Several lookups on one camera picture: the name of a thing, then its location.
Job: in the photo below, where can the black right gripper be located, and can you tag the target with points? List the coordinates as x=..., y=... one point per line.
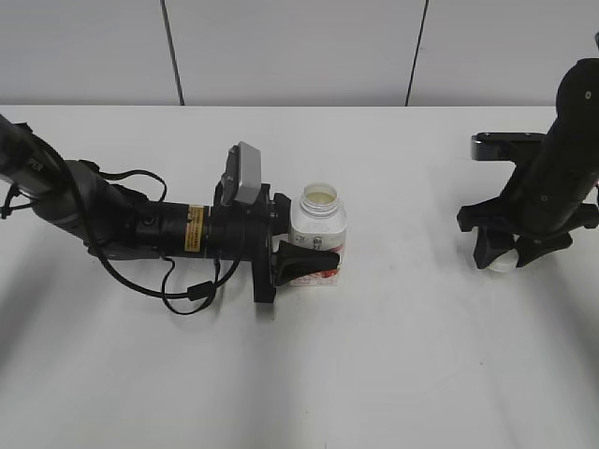
x=539, y=201

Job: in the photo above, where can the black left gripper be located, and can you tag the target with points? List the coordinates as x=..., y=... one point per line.
x=244, y=233

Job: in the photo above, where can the white plastic bottle cap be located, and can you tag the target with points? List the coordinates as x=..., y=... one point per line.
x=505, y=263

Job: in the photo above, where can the white yogurt drink bottle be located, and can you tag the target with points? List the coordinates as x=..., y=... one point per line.
x=318, y=221

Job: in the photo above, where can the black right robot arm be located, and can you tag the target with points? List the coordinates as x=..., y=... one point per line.
x=573, y=136

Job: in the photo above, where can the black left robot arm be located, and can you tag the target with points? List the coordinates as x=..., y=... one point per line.
x=113, y=221

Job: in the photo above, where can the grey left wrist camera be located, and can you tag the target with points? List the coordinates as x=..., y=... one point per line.
x=241, y=181

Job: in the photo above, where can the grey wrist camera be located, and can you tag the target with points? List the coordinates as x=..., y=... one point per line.
x=500, y=146
x=241, y=181

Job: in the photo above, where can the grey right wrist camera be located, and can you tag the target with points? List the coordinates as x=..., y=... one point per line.
x=500, y=146

